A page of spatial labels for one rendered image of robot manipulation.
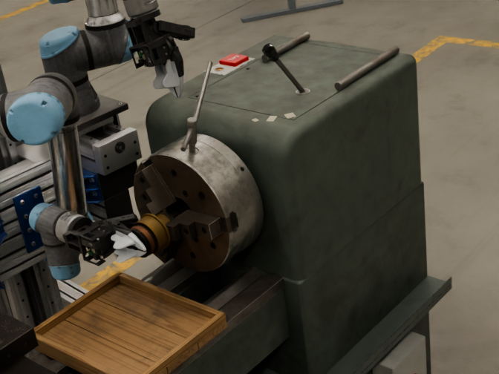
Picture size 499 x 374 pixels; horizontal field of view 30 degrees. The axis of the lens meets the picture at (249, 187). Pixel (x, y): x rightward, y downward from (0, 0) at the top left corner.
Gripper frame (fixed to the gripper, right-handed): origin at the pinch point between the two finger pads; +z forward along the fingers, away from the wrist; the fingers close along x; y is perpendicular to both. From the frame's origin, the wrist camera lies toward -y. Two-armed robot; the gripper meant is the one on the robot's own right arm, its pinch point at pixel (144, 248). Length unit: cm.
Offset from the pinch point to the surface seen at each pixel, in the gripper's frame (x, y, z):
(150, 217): 4.2, -5.8, -2.8
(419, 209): -29, -87, 19
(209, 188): 9.9, -15.3, 8.3
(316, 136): 13.2, -42.6, 18.7
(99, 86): -108, -250, -323
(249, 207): 2.2, -23.0, 12.4
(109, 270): -108, -95, -146
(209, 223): 3.0, -11.9, 10.0
